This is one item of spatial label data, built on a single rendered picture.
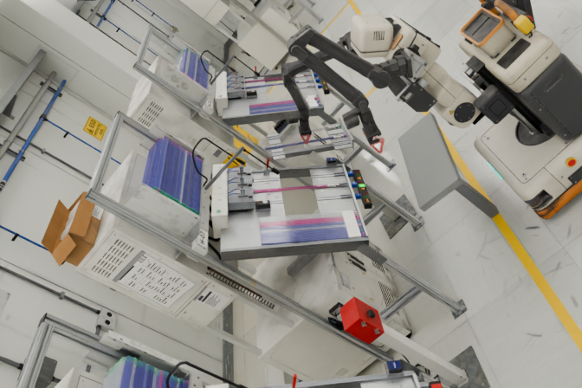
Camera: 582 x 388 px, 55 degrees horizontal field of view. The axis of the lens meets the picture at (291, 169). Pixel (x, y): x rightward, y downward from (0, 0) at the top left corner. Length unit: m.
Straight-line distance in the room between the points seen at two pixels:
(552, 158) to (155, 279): 1.98
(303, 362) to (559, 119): 1.83
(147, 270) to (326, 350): 1.10
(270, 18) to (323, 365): 5.02
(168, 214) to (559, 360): 1.84
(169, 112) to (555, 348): 2.68
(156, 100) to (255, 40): 3.73
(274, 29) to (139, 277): 5.13
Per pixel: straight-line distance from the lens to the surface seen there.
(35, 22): 5.93
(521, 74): 2.62
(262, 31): 7.43
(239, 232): 2.80
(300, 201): 4.33
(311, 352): 3.25
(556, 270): 2.97
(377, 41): 2.49
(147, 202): 2.66
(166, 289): 2.85
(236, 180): 3.07
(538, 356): 2.85
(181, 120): 3.94
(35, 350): 1.90
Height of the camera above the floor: 2.29
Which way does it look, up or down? 25 degrees down
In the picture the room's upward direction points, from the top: 55 degrees counter-clockwise
